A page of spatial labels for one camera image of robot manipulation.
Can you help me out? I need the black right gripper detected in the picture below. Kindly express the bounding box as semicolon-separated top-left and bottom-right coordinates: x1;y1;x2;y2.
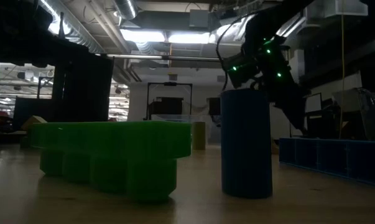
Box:
252;46;312;136

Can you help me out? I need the blue long studded brick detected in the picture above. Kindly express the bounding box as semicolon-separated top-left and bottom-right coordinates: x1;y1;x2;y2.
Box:
279;137;375;189

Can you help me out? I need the blue cylinder block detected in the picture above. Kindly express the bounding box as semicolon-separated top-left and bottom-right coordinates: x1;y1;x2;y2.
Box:
220;88;274;199

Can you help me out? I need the light green cylinder block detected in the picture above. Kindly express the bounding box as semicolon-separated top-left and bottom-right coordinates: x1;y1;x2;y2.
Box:
192;121;207;151

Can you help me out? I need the green long studded brick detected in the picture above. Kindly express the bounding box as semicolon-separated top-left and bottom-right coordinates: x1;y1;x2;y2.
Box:
29;120;193;202

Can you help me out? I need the white screen monitor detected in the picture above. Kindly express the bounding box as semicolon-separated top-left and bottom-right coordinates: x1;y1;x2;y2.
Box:
304;92;323;113

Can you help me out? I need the large clear plastic container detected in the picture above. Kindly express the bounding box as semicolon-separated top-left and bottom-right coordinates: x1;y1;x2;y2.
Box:
331;87;375;142

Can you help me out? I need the dark computer monitor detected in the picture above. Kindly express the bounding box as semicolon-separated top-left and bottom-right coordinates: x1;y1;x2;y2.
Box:
206;96;221;116

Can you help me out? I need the small clear plastic bin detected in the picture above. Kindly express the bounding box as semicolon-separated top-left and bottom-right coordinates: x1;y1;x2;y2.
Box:
150;114;207;146
205;114;221;146

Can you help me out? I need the bright ceiling light panel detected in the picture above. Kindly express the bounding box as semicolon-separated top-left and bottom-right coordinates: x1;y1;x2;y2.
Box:
120;29;166;44
167;32;211;45

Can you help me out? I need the grey ceiling pipe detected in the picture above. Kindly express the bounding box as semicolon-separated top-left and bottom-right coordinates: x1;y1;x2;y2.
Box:
95;53;221;62

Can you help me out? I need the black divider panel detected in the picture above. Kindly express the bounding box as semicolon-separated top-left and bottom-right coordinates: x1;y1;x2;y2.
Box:
52;55;115;123

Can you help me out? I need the tan cardboard box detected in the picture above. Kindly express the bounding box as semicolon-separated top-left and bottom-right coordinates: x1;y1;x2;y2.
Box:
20;115;48;131

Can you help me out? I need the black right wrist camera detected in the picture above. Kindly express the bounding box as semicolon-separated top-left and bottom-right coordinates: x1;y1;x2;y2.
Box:
221;55;264;90

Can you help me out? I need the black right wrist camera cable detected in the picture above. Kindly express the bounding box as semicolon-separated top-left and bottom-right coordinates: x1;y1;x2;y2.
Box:
216;12;259;91

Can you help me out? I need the black rack frame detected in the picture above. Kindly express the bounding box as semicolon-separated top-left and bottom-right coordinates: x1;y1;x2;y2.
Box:
146;82;193;121

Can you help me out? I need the silver round ceiling duct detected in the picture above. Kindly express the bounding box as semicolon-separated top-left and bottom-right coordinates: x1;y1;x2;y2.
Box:
112;0;140;21

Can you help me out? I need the silver ribbed ceiling duct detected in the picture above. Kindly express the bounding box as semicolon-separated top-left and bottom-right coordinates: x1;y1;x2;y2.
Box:
37;0;107;54

